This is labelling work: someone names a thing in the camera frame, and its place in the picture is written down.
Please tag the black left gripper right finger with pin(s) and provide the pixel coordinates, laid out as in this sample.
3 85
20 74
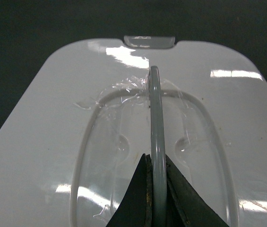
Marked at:
185 207

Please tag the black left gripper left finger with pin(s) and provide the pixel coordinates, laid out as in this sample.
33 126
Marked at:
135 209

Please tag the grey lid latch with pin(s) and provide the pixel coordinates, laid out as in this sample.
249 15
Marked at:
149 42

